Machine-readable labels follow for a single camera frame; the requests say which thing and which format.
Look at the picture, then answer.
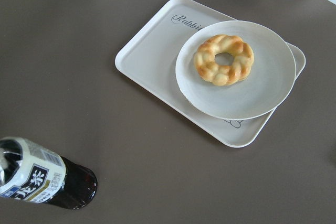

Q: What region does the tea bottle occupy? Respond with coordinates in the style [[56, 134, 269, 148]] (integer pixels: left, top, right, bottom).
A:
[[1, 137, 98, 210]]

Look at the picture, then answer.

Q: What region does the braided ring donut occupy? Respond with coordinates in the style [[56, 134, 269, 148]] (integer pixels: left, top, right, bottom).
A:
[[193, 34, 254, 86]]

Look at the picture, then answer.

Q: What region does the white plate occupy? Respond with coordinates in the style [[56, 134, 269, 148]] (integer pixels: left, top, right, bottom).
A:
[[175, 20, 296, 120]]

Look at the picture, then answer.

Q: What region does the cream serving tray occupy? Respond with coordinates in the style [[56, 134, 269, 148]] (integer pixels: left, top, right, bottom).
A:
[[115, 0, 302, 148]]

